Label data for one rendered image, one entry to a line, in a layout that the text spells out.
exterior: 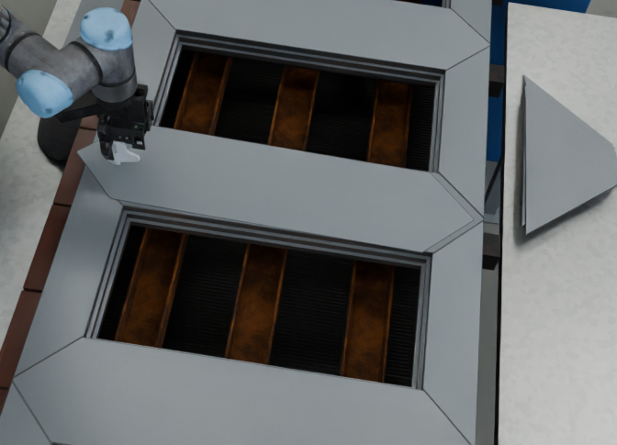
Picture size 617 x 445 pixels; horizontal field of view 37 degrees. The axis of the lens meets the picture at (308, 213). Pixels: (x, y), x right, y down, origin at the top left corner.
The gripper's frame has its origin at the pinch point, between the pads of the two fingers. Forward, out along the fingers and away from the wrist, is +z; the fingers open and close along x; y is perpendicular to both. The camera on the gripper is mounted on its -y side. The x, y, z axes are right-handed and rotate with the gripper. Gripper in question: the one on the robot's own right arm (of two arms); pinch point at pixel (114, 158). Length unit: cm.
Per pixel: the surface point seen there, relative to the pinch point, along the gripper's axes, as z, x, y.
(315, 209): 1.4, -3.7, 37.9
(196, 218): 2.1, -9.1, 17.1
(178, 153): 1.3, 4.1, 11.0
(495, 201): 80, 62, 88
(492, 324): 87, 25, 90
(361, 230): 1.4, -6.7, 46.6
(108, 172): 1.2, -2.6, -0.5
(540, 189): 8, 14, 81
